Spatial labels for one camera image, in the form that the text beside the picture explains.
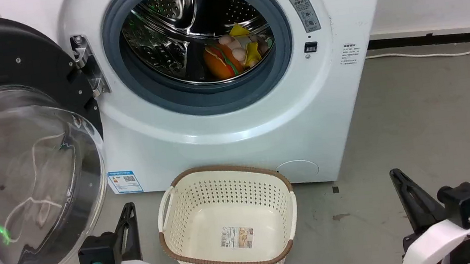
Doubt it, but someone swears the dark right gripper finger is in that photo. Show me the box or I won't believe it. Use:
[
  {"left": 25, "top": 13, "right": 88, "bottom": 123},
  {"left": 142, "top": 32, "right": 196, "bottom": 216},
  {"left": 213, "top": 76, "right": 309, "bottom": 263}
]
[
  {"left": 389, "top": 165, "right": 432, "bottom": 238},
  {"left": 408, "top": 179, "right": 448, "bottom": 232}
]

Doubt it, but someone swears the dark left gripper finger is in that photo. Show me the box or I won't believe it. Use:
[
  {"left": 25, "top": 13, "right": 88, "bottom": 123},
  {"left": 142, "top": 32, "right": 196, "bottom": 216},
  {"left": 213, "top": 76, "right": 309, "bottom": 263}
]
[
  {"left": 122, "top": 202, "right": 143, "bottom": 262},
  {"left": 113, "top": 217, "right": 133, "bottom": 264}
]

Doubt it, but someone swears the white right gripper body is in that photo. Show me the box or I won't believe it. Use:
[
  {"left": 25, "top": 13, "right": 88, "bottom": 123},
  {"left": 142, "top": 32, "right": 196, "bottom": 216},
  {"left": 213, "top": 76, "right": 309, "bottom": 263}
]
[{"left": 397, "top": 216, "right": 470, "bottom": 264}]

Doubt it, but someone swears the round black glass washer door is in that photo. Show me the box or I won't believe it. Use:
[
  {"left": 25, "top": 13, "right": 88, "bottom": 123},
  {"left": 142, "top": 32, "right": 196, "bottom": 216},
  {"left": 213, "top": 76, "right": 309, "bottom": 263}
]
[{"left": 0, "top": 2, "right": 120, "bottom": 264}]

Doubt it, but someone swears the white front-load washing machine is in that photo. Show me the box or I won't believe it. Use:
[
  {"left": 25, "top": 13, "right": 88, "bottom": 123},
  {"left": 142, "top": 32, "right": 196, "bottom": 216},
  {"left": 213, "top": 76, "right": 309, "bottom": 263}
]
[{"left": 0, "top": 0, "right": 415, "bottom": 220}]

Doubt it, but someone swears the silver metal door hinge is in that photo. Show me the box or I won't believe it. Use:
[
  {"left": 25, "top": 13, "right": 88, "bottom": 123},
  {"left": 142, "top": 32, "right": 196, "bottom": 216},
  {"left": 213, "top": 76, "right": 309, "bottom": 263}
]
[{"left": 69, "top": 32, "right": 112, "bottom": 100}]

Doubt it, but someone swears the blue energy label sticker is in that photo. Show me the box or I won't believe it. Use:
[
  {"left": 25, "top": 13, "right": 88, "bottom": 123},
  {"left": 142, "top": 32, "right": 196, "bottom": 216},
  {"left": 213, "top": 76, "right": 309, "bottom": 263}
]
[{"left": 107, "top": 168, "right": 145, "bottom": 197}]

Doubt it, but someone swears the cream perforated laundry basket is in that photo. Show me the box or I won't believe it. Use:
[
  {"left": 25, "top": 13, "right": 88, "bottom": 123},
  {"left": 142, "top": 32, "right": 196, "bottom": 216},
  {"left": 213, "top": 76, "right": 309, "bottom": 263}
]
[{"left": 151, "top": 156, "right": 304, "bottom": 264}]

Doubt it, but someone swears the paper label with barcode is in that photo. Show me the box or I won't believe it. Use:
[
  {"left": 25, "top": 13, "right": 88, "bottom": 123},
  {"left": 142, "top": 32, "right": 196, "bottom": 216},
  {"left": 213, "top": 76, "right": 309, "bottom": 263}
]
[{"left": 218, "top": 223, "right": 256, "bottom": 253}]

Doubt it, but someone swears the small printed spec sticker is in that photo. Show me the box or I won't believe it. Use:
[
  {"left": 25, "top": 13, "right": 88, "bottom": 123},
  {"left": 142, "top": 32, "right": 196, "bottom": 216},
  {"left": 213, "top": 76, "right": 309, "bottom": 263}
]
[{"left": 338, "top": 42, "right": 360, "bottom": 67}]

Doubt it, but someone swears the black baseboard strip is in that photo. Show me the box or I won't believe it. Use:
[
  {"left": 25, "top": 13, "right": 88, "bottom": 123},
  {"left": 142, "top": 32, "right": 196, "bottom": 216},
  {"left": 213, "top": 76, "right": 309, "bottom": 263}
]
[{"left": 366, "top": 27, "right": 470, "bottom": 57}]

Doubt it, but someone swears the orange plush toy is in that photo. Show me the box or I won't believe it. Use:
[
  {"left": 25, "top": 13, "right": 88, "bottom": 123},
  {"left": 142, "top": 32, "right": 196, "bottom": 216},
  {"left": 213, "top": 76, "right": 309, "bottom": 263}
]
[{"left": 202, "top": 40, "right": 247, "bottom": 82}]

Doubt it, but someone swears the steel perforated washer drum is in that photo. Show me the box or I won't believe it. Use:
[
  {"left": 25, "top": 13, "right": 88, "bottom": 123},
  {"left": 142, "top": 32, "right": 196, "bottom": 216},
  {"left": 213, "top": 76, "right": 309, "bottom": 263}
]
[{"left": 117, "top": 0, "right": 279, "bottom": 94}]

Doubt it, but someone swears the grey warning sticker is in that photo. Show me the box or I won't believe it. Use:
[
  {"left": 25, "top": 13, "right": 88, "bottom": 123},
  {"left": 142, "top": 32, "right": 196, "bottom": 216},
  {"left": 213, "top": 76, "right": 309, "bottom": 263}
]
[{"left": 288, "top": 0, "right": 322, "bottom": 35}]

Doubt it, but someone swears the yellow and beige plush doll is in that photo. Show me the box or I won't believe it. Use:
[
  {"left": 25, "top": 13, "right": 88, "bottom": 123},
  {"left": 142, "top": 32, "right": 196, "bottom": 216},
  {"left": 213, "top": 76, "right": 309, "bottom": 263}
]
[{"left": 216, "top": 20, "right": 277, "bottom": 72}]

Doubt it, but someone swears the white cable on floor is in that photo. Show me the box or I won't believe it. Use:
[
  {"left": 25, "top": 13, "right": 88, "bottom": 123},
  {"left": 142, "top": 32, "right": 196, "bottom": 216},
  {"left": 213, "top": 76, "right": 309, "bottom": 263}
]
[{"left": 365, "top": 43, "right": 470, "bottom": 67}]

